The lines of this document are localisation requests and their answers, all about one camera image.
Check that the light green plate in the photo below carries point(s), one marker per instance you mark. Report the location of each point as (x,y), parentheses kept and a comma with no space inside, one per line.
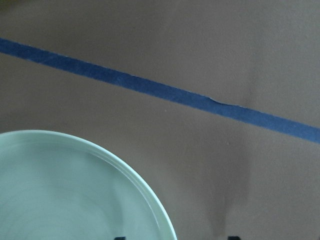
(55,186)

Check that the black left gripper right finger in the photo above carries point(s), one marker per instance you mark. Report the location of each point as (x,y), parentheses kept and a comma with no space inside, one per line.
(233,238)

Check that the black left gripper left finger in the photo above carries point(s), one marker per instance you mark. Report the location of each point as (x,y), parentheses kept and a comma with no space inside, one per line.
(120,238)

